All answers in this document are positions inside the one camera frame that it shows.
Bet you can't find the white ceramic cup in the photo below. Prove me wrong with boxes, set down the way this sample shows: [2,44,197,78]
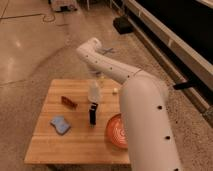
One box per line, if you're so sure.
[88,80,101,103]

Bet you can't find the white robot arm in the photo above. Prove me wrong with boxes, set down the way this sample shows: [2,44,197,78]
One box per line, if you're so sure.
[77,37,183,171]

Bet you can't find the orange ceramic plate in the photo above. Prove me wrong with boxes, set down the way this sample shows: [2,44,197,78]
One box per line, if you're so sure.
[106,114,127,149]

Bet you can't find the brown rectangular block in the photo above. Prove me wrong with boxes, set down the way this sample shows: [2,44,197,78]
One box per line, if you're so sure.
[61,96,77,108]

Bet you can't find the black box on floor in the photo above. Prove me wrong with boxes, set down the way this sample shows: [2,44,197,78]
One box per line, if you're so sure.
[113,17,133,34]

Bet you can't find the blue sponge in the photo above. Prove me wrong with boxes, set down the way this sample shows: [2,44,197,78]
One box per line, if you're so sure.
[50,116,71,135]

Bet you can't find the grey equipment on floor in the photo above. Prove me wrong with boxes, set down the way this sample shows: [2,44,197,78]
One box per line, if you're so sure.
[50,0,77,12]

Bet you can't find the wooden table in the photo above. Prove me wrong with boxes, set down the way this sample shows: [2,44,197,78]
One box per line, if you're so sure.
[24,79,129,165]

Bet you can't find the black cable on floor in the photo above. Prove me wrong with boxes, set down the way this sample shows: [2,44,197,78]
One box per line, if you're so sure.
[0,12,69,28]

